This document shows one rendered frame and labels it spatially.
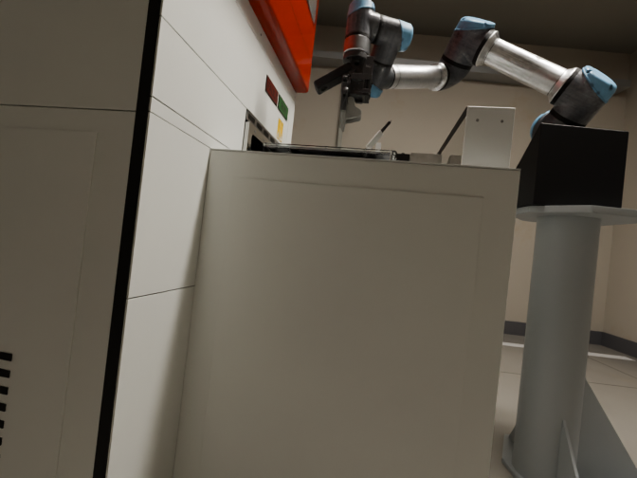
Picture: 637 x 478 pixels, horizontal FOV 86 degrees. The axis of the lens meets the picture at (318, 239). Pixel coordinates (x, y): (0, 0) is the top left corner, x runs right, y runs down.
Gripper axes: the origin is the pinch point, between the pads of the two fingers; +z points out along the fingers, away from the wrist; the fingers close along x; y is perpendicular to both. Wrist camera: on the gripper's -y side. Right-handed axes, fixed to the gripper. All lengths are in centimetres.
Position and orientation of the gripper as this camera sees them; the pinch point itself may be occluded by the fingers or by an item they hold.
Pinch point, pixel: (340, 126)
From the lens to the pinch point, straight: 102.1
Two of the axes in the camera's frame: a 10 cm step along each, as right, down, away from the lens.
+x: 0.9, 0.2, 10.0
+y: 9.9, 1.1, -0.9
